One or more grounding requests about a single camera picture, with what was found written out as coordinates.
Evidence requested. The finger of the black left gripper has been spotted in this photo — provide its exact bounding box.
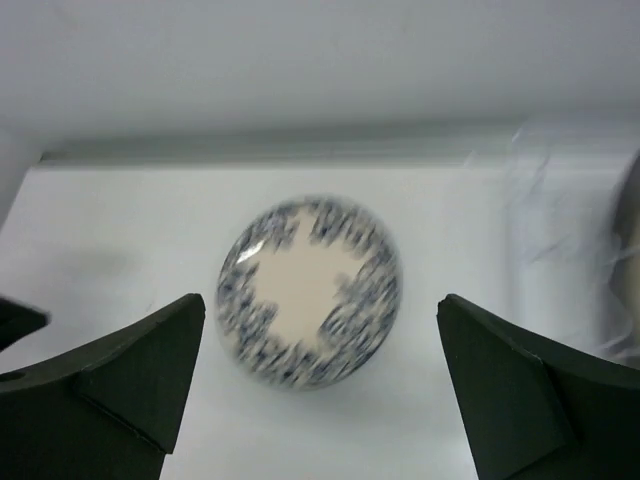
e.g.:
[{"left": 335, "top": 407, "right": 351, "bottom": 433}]
[{"left": 0, "top": 297, "right": 50, "bottom": 351}]

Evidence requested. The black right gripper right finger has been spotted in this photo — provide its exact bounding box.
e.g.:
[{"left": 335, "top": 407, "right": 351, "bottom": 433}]
[{"left": 437, "top": 294, "right": 639, "bottom": 480}]

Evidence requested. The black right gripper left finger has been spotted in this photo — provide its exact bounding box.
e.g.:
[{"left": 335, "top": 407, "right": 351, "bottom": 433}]
[{"left": 1, "top": 293, "right": 205, "bottom": 479}]

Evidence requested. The blue floral white plate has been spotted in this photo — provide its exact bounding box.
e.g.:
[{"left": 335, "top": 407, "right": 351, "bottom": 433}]
[{"left": 215, "top": 196, "right": 402, "bottom": 391}]

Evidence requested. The white wire dish rack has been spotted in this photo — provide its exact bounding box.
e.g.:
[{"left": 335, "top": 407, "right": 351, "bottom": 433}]
[{"left": 460, "top": 115, "right": 639, "bottom": 368}]

